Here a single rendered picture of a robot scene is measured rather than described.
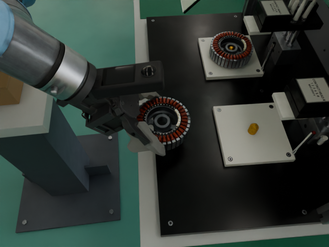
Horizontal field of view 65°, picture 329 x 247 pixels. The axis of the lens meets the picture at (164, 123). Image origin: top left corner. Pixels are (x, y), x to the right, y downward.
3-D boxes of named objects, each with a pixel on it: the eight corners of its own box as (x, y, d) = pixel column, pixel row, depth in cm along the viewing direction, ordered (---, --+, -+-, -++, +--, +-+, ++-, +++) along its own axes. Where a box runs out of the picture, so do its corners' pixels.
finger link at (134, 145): (146, 161, 53) (118, 126, 50) (170, 152, 50) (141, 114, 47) (141, 172, 50) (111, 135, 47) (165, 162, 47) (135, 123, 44)
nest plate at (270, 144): (224, 166, 55) (225, 164, 54) (212, 109, 63) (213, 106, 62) (293, 161, 56) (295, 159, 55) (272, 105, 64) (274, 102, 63)
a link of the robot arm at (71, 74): (68, 33, 37) (60, 76, 33) (93, 51, 40) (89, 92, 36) (39, 59, 41) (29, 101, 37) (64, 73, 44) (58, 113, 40)
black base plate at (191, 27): (160, 237, 50) (160, 235, 48) (146, 22, 84) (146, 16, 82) (395, 217, 52) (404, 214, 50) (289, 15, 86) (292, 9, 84)
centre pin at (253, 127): (248, 135, 58) (252, 129, 56) (246, 127, 59) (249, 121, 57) (257, 134, 58) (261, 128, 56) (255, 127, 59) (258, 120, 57)
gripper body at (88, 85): (111, 106, 53) (58, 76, 45) (143, 87, 49) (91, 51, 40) (110, 139, 49) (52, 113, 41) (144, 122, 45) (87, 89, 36)
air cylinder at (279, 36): (274, 65, 71) (282, 49, 66) (266, 46, 75) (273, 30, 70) (293, 64, 71) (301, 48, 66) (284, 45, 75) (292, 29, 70)
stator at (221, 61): (210, 69, 68) (213, 59, 65) (207, 40, 74) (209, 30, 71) (253, 69, 68) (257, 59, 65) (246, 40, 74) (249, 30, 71)
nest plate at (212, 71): (206, 80, 68) (206, 77, 67) (197, 41, 76) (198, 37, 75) (262, 76, 69) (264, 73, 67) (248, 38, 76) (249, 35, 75)
